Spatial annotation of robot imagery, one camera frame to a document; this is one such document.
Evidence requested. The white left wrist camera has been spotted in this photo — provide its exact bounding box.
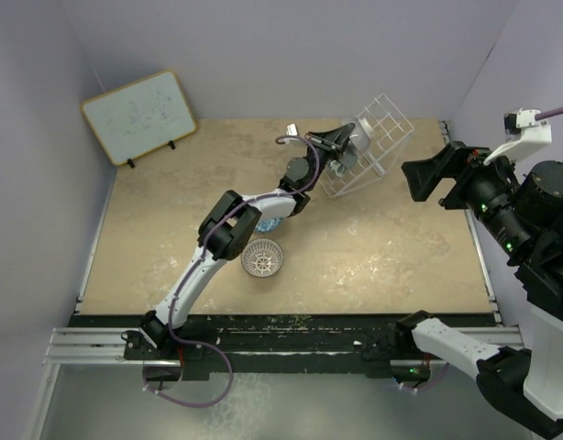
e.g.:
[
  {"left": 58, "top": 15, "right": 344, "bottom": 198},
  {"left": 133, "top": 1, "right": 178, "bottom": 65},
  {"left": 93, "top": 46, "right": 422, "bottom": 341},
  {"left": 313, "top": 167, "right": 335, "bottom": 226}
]
[{"left": 283, "top": 123, "right": 299, "bottom": 144}]

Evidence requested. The brown wheel pattern bowl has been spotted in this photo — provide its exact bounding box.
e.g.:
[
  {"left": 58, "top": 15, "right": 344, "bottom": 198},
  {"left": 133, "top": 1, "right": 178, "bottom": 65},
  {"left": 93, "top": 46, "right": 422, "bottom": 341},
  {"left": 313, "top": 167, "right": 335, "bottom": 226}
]
[{"left": 241, "top": 238, "right": 284, "bottom": 278}]

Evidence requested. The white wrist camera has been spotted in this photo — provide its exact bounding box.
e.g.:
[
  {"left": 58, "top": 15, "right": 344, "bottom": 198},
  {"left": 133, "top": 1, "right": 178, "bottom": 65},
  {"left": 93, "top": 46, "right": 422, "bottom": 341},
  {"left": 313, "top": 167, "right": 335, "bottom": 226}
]
[
  {"left": 283, "top": 123, "right": 299, "bottom": 144},
  {"left": 483, "top": 108, "right": 552, "bottom": 165}
]

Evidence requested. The small whiteboard yellow frame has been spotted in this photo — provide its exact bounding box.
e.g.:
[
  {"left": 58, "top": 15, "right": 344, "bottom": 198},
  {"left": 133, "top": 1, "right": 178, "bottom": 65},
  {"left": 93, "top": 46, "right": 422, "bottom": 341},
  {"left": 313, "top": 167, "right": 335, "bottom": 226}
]
[{"left": 81, "top": 70, "right": 196, "bottom": 166}]

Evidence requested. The white wire dish rack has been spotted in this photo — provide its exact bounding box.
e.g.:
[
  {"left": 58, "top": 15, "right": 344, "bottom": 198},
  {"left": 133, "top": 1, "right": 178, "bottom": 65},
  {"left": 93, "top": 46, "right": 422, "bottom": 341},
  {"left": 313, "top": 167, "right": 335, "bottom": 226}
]
[{"left": 321, "top": 94, "right": 414, "bottom": 198}]

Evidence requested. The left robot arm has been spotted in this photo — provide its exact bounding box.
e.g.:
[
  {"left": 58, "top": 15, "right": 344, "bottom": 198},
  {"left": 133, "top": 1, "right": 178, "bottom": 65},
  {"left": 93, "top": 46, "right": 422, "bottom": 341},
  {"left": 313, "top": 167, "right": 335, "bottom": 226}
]
[{"left": 139, "top": 122, "right": 356, "bottom": 359}]

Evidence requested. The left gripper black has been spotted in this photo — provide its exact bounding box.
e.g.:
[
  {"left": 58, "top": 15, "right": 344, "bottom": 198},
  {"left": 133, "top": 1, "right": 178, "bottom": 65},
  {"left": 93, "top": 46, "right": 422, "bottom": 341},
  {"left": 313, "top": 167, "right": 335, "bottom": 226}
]
[{"left": 303, "top": 125, "right": 353, "bottom": 193}]

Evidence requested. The aluminium frame rail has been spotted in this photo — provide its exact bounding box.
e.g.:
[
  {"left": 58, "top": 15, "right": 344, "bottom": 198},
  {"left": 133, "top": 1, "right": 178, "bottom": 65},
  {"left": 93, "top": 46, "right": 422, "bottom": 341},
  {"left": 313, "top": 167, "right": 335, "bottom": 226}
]
[{"left": 41, "top": 325, "right": 148, "bottom": 367}]

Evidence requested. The grey dotted red-rim bowl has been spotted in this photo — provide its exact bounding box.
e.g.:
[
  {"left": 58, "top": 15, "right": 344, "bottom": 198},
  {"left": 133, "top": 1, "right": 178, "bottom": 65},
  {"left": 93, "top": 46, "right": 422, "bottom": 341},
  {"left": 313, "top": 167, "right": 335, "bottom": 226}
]
[{"left": 339, "top": 148, "right": 359, "bottom": 170}]

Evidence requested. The green leaf pattern bowl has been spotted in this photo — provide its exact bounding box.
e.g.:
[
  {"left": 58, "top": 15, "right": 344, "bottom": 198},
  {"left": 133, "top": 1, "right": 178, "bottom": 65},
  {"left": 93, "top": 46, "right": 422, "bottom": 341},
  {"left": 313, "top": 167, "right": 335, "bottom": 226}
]
[{"left": 328, "top": 160, "right": 347, "bottom": 178}]

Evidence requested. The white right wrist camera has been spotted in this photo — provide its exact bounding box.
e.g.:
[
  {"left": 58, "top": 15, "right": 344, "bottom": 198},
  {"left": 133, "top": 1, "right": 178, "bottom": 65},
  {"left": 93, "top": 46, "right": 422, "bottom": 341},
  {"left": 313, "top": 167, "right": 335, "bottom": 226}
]
[{"left": 483, "top": 108, "right": 552, "bottom": 165}]

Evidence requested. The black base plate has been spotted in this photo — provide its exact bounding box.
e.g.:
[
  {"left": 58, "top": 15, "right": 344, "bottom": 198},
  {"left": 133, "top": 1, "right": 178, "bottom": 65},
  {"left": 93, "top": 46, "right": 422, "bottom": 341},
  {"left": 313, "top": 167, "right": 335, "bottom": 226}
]
[{"left": 69, "top": 313, "right": 498, "bottom": 382}]

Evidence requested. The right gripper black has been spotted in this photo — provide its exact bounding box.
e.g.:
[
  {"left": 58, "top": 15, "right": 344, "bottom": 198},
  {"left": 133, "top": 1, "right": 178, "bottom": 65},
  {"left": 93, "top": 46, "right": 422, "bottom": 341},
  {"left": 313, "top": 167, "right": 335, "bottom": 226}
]
[{"left": 401, "top": 137, "right": 535, "bottom": 256}]

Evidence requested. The blue floral pattern bowl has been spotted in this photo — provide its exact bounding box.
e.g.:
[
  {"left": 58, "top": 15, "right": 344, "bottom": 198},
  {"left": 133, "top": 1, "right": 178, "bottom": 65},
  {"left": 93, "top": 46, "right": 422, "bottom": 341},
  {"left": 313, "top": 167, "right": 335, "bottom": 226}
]
[{"left": 254, "top": 217, "right": 283, "bottom": 234}]

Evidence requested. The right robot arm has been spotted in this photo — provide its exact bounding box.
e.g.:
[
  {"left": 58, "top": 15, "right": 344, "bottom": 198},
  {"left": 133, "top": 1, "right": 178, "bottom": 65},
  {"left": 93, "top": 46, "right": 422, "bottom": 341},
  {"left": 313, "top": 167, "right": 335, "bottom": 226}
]
[{"left": 395, "top": 142, "right": 563, "bottom": 439}]

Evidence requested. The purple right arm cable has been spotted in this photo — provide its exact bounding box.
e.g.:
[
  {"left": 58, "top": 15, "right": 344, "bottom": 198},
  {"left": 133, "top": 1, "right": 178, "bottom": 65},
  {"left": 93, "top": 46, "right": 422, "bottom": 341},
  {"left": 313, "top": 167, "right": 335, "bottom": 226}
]
[{"left": 535, "top": 104, "right": 563, "bottom": 123}]

